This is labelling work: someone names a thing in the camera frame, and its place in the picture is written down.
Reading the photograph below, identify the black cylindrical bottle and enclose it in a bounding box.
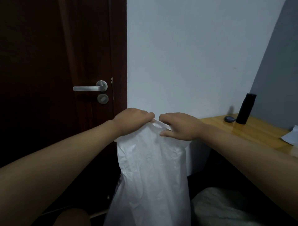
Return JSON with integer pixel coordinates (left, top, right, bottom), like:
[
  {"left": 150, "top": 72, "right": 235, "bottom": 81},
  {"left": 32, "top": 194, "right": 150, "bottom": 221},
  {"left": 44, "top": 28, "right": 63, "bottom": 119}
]
[{"left": 235, "top": 93, "right": 257, "bottom": 125}]

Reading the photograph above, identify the person's right hand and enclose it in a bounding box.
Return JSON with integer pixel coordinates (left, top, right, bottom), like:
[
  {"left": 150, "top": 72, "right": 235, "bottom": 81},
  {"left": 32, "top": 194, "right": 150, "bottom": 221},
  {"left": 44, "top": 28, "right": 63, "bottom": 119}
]
[{"left": 159, "top": 112, "right": 206, "bottom": 142}]

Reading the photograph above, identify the white bag with red print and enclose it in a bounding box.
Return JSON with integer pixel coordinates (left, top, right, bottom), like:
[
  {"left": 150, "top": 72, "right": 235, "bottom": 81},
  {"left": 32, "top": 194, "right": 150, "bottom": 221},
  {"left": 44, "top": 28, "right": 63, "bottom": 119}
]
[{"left": 103, "top": 119, "right": 192, "bottom": 226}]

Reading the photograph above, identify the person's right forearm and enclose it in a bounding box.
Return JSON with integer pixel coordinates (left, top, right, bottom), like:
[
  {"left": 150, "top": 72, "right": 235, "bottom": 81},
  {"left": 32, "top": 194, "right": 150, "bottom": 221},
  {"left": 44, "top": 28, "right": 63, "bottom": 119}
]
[{"left": 200, "top": 124, "right": 298, "bottom": 220}]

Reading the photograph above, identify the person's left hand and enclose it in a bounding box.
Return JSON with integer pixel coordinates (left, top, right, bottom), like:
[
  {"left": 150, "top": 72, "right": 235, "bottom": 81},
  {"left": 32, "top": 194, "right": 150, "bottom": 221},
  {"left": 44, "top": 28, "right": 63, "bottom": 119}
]
[{"left": 111, "top": 108, "right": 155, "bottom": 137}]

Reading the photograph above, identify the person's left leg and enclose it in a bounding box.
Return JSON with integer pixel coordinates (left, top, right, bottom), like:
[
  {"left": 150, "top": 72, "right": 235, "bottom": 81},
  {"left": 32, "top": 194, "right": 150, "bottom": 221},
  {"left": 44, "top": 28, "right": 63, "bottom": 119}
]
[{"left": 53, "top": 208, "right": 91, "bottom": 226}]

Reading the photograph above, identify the white tissue sheet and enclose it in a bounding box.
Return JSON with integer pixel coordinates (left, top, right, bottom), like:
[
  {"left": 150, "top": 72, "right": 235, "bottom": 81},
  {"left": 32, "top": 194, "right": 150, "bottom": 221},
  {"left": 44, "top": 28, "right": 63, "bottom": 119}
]
[{"left": 280, "top": 125, "right": 298, "bottom": 146}]

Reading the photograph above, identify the silver door handle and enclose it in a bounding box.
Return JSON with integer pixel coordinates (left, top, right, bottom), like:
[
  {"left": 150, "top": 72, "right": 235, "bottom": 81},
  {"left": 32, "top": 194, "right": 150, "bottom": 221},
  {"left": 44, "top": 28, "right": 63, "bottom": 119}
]
[{"left": 72, "top": 80, "right": 108, "bottom": 92}]

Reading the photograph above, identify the yellow wooden desk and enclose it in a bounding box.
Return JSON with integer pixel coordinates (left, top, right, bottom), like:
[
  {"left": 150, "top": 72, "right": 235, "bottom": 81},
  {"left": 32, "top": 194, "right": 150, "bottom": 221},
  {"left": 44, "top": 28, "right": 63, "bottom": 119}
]
[{"left": 199, "top": 113, "right": 298, "bottom": 159}]

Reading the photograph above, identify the grey woven sack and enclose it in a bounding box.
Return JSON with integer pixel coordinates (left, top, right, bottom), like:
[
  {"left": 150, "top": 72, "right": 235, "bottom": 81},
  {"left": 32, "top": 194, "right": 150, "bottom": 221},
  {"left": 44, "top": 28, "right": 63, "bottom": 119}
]
[{"left": 191, "top": 187, "right": 264, "bottom": 226}]

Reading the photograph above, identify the dark brown wooden door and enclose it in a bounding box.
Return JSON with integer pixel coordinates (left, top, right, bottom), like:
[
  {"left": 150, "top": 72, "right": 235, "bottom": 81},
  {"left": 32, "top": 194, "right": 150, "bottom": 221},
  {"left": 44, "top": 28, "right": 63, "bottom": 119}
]
[{"left": 108, "top": 0, "right": 128, "bottom": 145}]

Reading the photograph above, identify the person's left forearm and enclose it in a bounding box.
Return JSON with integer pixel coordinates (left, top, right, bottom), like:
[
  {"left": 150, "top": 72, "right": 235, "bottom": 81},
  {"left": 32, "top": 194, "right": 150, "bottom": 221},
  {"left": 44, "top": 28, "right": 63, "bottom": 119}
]
[{"left": 0, "top": 120, "right": 119, "bottom": 226}]

